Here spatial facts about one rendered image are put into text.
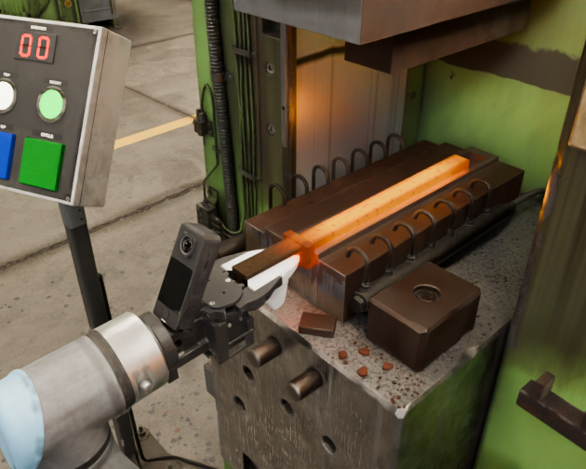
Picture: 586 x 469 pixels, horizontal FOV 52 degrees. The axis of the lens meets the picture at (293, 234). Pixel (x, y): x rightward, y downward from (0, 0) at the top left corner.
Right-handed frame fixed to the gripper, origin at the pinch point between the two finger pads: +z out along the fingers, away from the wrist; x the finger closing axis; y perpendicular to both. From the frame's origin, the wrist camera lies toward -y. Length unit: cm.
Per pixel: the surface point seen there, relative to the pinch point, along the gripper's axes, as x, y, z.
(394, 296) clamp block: 13.1, 2.3, 5.7
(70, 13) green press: -466, 84, 165
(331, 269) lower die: 5.1, 1.3, 3.0
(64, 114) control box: -43.3, -8.0, -7.6
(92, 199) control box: -38.5, 5.0, -8.5
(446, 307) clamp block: 18.5, 2.5, 8.5
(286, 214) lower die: -9.7, 2.5, 8.6
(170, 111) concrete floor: -277, 107, 140
